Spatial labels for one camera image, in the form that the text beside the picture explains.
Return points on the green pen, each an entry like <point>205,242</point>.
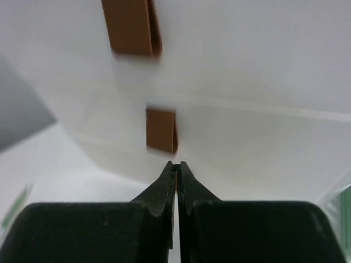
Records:
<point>15,207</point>

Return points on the green file organizer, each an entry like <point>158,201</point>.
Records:
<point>338,211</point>

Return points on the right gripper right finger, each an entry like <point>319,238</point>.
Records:
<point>213,230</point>

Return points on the white drawer cabinet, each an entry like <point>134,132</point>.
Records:
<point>261,90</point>

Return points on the brown drawer tab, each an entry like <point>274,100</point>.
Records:
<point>132,27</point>
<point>161,130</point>

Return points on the brown bottom drawer tab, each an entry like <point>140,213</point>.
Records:
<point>161,130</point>

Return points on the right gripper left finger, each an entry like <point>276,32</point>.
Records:
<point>137,231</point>

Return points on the brown middle drawer tab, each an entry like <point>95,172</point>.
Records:
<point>132,27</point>

